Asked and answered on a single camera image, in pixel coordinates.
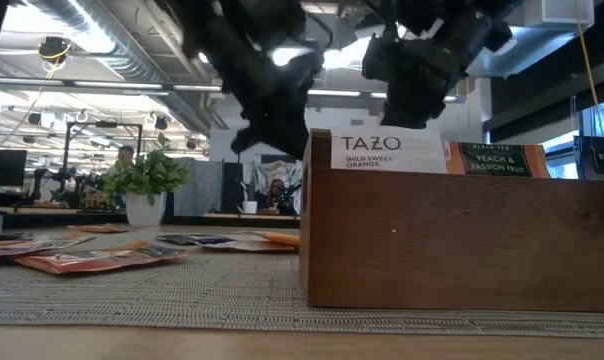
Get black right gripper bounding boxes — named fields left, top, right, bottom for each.
left=364, top=9, right=513, bottom=129

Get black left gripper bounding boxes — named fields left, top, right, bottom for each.
left=181, top=0, right=326, bottom=160

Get peach passion fruit tea packet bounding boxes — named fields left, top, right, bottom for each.
left=14, top=240, right=191, bottom=275
left=0, top=233, right=97, bottom=261
left=444, top=141, right=552, bottom=179

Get wooden three-compartment box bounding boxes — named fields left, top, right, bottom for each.
left=299, top=128, right=604, bottom=314

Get small red tea packet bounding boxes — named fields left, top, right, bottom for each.
left=67, top=223, right=133, bottom=235

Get pale teal drape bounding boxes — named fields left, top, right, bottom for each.
left=245, top=159, right=303, bottom=201

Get person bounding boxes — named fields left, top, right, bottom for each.
left=115, top=145, right=136, bottom=176
left=266, top=178, right=303, bottom=216

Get black panel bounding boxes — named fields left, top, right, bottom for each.
left=221, top=161, right=245, bottom=214

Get linear ceiling light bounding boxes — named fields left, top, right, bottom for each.
left=306, top=88, right=458, bottom=104
left=0, top=77, right=223, bottom=95

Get grey partition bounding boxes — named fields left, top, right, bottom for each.
left=174, top=158, right=224, bottom=217

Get green plant in white pot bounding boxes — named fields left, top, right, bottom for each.
left=99, top=132, right=191, bottom=227

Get window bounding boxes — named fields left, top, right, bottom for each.
left=541, top=94, right=604, bottom=181

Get grey woven placemat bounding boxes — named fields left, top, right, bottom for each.
left=0, top=224, right=604, bottom=339

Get black background robot arms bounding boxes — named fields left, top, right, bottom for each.
left=29, top=167, right=103, bottom=209

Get long background table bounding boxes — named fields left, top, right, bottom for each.
left=0, top=206, right=301, bottom=230

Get black background monitor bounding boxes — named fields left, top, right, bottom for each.
left=0, top=148, right=28, bottom=189

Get rectangular silver ventilation duct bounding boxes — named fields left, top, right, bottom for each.
left=461, top=0, right=596, bottom=81

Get black station frame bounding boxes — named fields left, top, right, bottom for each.
left=61, top=121, right=144, bottom=181

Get yellowish hanging cord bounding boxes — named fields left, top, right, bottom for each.
left=574, top=0, right=604, bottom=137

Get black ceiling cable reel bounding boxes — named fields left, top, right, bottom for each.
left=36, top=35, right=74, bottom=65

